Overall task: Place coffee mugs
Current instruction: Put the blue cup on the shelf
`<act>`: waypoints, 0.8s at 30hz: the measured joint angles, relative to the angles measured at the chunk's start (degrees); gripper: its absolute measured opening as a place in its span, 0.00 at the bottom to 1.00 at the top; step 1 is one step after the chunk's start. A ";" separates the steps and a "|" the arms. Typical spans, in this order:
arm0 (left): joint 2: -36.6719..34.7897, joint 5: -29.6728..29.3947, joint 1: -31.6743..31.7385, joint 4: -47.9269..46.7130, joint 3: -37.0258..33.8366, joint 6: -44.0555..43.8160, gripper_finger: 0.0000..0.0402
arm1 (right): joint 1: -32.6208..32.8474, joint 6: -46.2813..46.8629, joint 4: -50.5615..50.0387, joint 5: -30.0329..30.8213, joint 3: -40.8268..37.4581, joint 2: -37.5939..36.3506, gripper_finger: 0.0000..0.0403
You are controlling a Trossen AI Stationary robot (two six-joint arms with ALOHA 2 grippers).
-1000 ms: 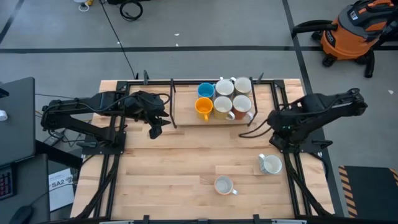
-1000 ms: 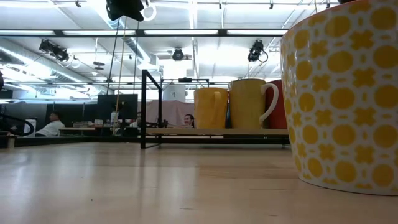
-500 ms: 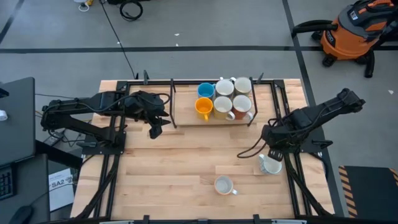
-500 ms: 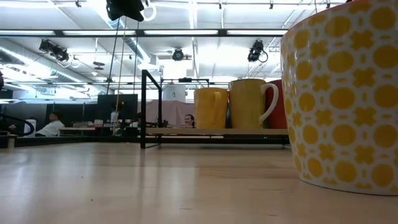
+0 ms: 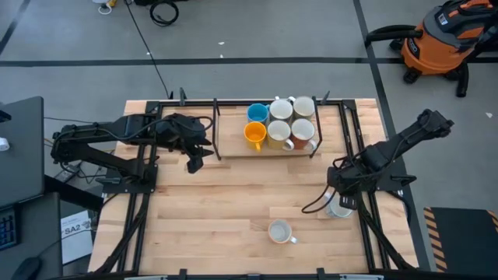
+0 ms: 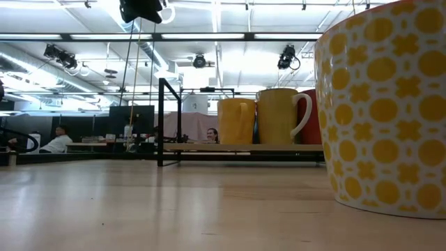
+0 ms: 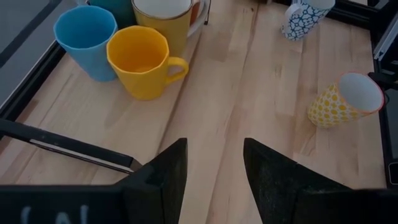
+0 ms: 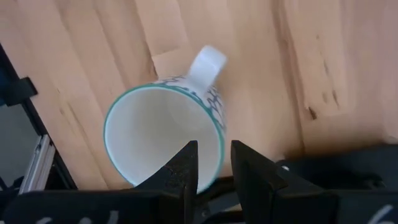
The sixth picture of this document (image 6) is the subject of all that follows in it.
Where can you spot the black computer monitor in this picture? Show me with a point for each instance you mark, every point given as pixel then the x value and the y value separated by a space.
pixel 118 118

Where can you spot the round black ceiling lamp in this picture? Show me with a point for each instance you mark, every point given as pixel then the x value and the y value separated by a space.
pixel 199 61

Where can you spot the clear water bottle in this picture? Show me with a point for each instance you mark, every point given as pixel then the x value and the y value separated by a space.
pixel 128 134

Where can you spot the pink cloth partition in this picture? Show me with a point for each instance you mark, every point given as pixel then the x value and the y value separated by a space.
pixel 191 125

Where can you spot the red-orange mug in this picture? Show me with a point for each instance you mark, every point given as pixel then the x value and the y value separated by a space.
pixel 313 134

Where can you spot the black overhead rig crossbar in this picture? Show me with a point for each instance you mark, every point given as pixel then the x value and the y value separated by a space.
pixel 157 36

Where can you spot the plain yellow mug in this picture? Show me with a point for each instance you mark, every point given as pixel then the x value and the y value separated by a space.
pixel 233 122

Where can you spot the white mug yellow pattern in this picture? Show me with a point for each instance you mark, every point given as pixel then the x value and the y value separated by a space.
pixel 383 111

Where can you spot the black aluminium table frame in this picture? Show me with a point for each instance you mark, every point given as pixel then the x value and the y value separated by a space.
pixel 87 157

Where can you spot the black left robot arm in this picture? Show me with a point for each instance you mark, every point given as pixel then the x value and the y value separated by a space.
pixel 1 90

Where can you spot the silver ventilation duct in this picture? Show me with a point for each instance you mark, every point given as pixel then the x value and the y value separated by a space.
pixel 21 61

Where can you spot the person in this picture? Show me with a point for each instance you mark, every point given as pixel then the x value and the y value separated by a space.
pixel 59 143
pixel 212 135

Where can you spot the white cylindrical tank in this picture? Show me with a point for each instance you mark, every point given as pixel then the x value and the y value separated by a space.
pixel 195 104

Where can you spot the black-framed wooden mug rack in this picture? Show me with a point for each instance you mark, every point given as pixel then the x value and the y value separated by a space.
pixel 160 122

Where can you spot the black ceiling spotlight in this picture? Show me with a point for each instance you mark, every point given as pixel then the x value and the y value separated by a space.
pixel 61 57
pixel 286 57

